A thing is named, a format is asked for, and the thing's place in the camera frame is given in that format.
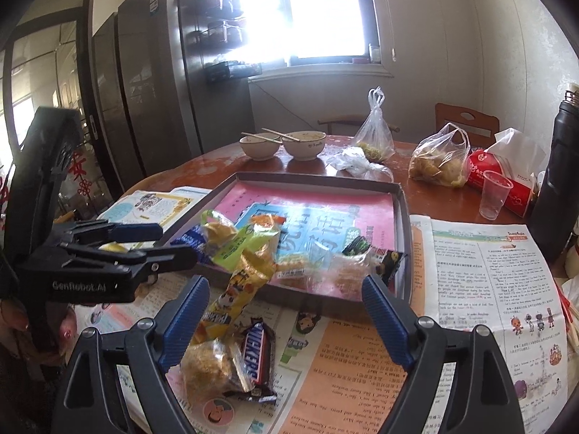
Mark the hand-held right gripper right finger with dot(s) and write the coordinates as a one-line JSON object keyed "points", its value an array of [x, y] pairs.
{"points": [[384, 316]]}

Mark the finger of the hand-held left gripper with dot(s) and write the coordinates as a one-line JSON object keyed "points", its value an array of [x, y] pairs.
{"points": [[135, 232], [172, 257]]}

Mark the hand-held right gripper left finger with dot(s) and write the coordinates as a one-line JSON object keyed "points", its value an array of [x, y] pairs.
{"points": [[185, 321]]}

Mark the round cake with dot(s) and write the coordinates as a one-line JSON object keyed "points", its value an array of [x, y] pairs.
{"points": [[206, 366]]}

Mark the long yellow snack packet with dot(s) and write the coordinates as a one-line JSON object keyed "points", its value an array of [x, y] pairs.
{"points": [[239, 289]]}

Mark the green cake packet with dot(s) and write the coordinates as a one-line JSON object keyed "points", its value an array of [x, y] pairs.
{"points": [[239, 244]]}

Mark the brown chocolate bar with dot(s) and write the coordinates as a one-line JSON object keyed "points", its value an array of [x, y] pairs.
{"points": [[255, 352]]}

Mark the black and green snack packet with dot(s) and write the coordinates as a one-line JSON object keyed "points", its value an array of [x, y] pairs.
{"points": [[357, 244]]}

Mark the clear cracker packet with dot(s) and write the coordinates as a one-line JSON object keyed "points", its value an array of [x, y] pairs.
{"points": [[316, 275]]}

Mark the orange jelly cup packet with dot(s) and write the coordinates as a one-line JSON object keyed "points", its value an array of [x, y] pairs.
{"points": [[267, 222]]}

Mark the shallow cardboard box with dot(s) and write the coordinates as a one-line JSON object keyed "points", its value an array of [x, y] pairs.
{"points": [[316, 208]]}

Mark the person's left hand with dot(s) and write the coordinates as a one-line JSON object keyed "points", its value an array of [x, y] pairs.
{"points": [[16, 318]]}

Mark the small colourful newspaper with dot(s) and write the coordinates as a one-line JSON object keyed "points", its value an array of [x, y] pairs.
{"points": [[154, 203]]}

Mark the large orange and white newspaper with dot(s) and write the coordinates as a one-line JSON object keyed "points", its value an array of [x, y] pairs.
{"points": [[475, 280]]}

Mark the glass door with red decoration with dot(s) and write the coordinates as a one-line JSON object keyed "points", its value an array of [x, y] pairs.
{"points": [[27, 77]]}

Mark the small cream bowl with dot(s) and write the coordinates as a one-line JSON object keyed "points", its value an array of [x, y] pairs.
{"points": [[258, 149]]}

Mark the grey refrigerator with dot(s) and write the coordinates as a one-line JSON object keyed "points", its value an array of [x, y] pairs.
{"points": [[149, 90]]}

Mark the wooden chopstick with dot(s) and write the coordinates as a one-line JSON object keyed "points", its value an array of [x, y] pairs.
{"points": [[278, 134], [260, 137]]}

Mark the crumpled clear plastic bag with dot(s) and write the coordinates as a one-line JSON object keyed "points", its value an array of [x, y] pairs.
{"points": [[357, 165]]}

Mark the plastic bag of fried food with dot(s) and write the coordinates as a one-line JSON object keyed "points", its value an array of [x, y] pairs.
{"points": [[436, 165]]}

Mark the clear plastic cup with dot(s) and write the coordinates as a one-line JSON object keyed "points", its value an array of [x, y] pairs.
{"points": [[494, 199]]}

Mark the large cream bowl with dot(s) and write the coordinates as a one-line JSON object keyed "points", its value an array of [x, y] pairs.
{"points": [[304, 148]]}

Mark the tall clear plastic bag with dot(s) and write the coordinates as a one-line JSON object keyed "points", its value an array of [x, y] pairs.
{"points": [[373, 135]]}

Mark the red tissue pack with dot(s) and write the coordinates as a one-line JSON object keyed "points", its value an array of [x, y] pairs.
{"points": [[520, 190]]}

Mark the brown wooden chair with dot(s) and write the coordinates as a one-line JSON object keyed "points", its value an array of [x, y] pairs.
{"points": [[475, 122]]}

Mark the black water bottle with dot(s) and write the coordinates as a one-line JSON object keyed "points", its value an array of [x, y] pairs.
{"points": [[558, 181]]}

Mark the window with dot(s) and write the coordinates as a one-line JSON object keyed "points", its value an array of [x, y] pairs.
{"points": [[325, 9]]}

